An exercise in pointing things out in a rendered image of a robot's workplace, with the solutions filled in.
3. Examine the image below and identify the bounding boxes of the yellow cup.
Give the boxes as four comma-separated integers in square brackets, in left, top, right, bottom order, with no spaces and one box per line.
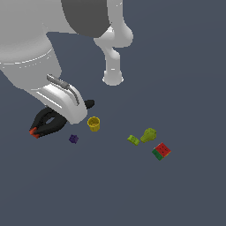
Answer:
[87,116,102,132]

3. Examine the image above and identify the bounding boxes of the small purple block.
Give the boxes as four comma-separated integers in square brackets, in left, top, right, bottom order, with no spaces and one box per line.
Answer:
[68,134,79,145]

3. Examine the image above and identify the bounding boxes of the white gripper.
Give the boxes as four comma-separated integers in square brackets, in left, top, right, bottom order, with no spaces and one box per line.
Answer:
[31,73,89,125]

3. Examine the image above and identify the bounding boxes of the small green toy brick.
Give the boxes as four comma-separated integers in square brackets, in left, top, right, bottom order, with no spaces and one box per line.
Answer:
[126,134,140,147]

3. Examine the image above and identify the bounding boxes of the red and green puzzle cube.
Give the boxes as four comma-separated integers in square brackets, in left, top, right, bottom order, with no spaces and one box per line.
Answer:
[151,142,172,162]

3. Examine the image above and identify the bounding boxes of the black spring clamp orange tips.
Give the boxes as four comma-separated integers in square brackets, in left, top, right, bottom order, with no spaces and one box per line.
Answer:
[28,99,95,139]

